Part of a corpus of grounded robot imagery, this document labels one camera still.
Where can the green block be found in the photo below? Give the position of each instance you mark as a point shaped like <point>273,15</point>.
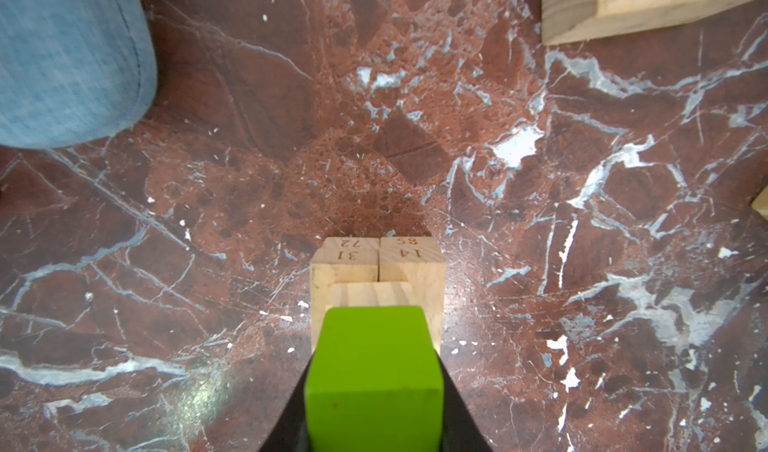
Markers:
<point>374,382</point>

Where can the grey blue oval case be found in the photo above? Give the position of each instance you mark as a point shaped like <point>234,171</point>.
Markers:
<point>73,71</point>

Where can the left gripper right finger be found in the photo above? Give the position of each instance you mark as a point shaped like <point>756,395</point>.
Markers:
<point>459,431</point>

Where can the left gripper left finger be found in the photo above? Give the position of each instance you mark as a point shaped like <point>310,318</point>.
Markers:
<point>290,434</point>

